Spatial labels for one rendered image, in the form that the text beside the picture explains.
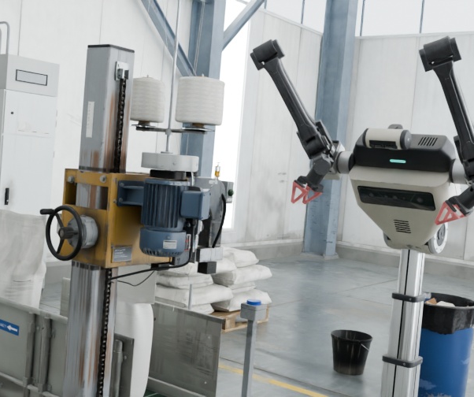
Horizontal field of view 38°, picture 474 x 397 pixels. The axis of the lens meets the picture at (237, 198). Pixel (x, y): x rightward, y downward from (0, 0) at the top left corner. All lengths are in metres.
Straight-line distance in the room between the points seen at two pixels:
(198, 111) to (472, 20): 8.76
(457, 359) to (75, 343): 2.70
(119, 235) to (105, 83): 0.51
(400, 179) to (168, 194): 0.86
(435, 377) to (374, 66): 7.44
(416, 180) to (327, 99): 8.79
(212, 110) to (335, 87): 8.96
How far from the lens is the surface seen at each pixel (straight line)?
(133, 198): 2.29
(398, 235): 2.71
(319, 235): 11.22
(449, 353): 4.47
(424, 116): 10.80
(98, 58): 2.36
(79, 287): 2.39
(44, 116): 6.40
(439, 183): 2.49
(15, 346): 3.12
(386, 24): 11.33
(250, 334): 2.83
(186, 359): 3.12
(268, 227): 10.31
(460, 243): 10.55
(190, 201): 2.19
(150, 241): 2.22
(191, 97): 2.32
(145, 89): 2.50
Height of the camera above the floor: 1.41
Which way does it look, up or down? 3 degrees down
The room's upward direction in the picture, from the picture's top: 5 degrees clockwise
